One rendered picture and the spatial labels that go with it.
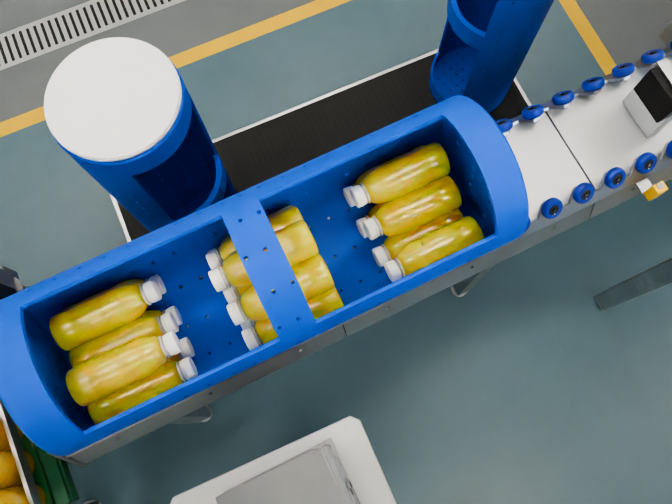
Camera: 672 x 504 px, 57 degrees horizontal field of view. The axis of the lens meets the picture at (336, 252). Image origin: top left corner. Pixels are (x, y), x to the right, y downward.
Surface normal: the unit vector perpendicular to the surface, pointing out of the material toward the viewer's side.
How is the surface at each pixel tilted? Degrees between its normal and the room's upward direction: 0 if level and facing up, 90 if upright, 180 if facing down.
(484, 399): 0
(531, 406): 0
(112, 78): 0
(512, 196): 41
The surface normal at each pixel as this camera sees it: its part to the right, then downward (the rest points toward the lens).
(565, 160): -0.01, -0.25
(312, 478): -0.62, 0.11
